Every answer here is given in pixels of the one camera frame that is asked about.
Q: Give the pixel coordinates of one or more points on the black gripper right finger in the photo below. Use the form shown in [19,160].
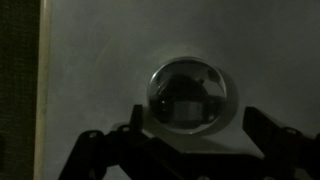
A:
[263,123]

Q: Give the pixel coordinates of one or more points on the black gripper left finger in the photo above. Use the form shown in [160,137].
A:
[137,117]

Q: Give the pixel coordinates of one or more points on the clear round lid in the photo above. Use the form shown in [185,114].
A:
[186,96]

